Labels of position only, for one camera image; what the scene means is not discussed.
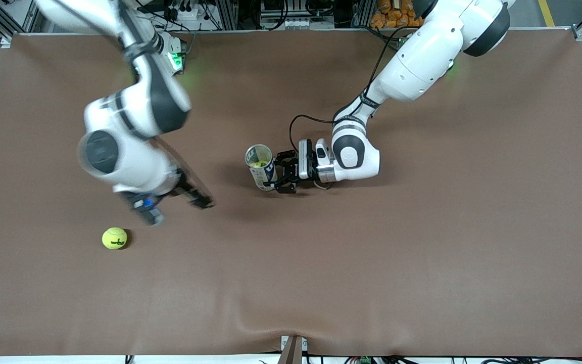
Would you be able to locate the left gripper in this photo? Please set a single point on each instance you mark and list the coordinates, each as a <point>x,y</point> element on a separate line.
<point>292,171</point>

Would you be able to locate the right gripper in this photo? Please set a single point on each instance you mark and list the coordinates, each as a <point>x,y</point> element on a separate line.
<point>188,187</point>

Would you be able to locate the white blue tennis ball can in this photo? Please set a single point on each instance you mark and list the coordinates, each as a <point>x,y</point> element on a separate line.
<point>263,177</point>

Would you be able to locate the yellow tennis ball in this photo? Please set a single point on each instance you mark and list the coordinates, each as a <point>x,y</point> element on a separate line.
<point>114,238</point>
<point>258,164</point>

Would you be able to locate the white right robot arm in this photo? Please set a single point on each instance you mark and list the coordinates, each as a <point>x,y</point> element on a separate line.
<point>134,106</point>

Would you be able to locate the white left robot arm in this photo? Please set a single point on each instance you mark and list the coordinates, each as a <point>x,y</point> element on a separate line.
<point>422,60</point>

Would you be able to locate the brown table mat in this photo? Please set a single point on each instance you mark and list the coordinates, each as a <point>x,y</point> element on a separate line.
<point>291,263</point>

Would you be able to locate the white terminal block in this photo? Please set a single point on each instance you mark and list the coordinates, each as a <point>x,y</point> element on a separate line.
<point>298,24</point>

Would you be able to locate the white power strip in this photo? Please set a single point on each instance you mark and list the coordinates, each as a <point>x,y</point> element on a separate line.
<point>182,12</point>

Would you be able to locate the bag of orange items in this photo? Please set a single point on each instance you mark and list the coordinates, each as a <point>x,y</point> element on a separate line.
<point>397,12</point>

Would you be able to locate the green connector plug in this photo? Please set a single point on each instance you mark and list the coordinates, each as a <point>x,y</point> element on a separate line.
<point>365,360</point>

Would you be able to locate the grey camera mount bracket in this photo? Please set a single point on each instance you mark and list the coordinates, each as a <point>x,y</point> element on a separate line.
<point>293,350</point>

